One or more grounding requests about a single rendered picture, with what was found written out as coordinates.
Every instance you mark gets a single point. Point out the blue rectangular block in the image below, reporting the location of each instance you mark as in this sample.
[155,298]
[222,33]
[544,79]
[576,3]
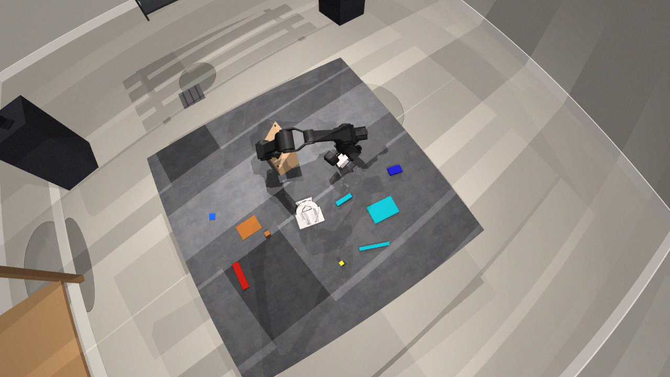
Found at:
[394,170]

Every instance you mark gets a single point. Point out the red flat bar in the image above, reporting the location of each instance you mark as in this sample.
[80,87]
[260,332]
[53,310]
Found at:
[240,275]

